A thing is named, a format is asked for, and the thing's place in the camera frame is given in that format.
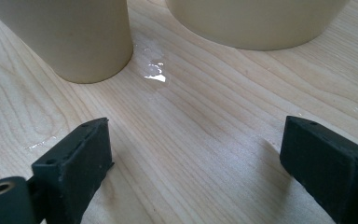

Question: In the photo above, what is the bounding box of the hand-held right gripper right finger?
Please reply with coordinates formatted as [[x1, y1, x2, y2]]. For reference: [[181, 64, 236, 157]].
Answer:
[[279, 115, 358, 224]]

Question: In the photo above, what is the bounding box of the wide beige bowl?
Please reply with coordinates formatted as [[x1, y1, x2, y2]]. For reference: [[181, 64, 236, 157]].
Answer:
[[164, 0, 351, 51]]

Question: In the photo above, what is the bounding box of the beige cup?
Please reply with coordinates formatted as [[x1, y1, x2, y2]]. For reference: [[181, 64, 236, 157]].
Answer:
[[0, 0, 135, 85]]

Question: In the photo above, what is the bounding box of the clear water spill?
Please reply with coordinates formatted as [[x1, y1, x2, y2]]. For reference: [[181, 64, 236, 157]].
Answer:
[[137, 42, 169, 85]]

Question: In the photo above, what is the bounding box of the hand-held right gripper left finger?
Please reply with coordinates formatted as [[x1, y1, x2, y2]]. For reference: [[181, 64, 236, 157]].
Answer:
[[27, 117, 116, 224]]

